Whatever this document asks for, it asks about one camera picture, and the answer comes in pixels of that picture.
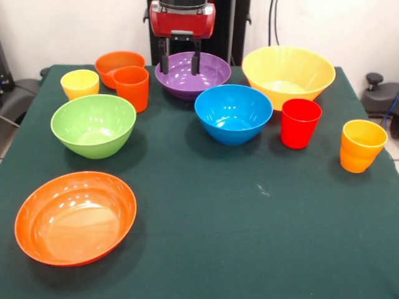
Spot dark green tablecloth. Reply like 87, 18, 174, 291
0, 64, 399, 299

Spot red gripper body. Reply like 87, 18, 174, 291
148, 1, 217, 41

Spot red cup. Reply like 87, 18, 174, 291
280, 98, 324, 150

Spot small orange bowl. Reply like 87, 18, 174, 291
94, 50, 147, 90

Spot stepped orange-yellow cup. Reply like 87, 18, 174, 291
339, 119, 389, 174

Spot dark grey equipment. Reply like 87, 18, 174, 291
0, 40, 14, 92

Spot blue bowl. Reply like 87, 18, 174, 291
194, 83, 274, 146

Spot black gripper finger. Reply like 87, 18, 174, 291
190, 37, 202, 76
158, 37, 170, 75

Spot yellow cup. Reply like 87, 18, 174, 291
60, 69, 100, 101

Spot tall orange cup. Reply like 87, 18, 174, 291
112, 65, 150, 114

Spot wide shallow orange bowl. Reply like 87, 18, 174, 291
14, 171, 138, 267

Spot blue cable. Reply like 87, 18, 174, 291
383, 93, 399, 128

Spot large yellow bowl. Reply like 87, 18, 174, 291
241, 45, 337, 112

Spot purple bowl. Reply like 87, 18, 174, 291
154, 51, 233, 102

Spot black wall cables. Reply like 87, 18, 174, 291
268, 0, 281, 47

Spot green bowl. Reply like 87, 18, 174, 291
50, 94, 137, 160

